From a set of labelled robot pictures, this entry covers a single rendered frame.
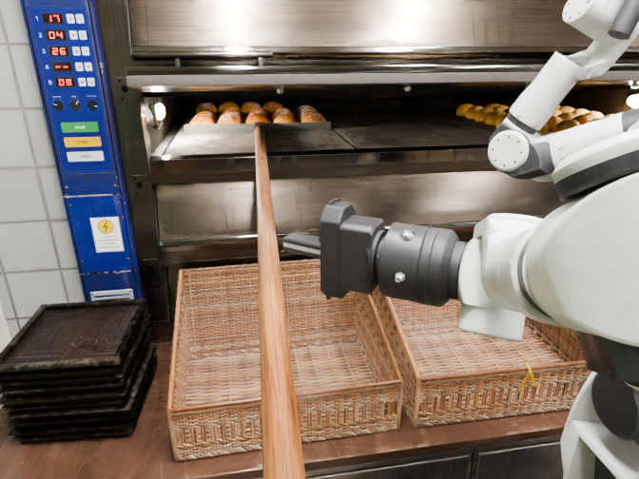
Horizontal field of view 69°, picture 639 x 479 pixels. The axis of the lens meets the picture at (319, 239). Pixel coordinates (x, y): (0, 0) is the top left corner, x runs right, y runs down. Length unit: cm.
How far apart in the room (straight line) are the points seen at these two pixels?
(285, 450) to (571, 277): 22
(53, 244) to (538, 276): 140
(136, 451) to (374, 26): 124
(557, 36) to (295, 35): 76
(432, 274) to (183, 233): 103
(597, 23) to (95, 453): 136
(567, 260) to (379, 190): 123
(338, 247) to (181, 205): 94
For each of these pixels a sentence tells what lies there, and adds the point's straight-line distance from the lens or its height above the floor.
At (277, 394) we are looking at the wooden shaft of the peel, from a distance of 41.
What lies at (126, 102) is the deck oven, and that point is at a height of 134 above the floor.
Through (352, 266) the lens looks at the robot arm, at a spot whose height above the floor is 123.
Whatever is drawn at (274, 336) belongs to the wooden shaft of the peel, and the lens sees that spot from 48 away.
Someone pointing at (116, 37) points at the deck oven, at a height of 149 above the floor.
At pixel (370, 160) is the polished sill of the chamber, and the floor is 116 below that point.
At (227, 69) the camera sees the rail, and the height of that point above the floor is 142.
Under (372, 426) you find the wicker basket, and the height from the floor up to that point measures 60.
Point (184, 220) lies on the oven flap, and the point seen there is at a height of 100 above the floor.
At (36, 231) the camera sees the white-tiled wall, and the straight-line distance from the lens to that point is 154.
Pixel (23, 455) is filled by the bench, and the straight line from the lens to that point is 140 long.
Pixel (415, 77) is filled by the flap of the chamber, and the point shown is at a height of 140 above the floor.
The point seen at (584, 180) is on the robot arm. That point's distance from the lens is 28.
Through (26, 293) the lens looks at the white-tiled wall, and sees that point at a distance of 164.
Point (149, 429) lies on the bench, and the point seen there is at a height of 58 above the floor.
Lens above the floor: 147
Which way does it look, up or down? 22 degrees down
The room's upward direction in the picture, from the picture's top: straight up
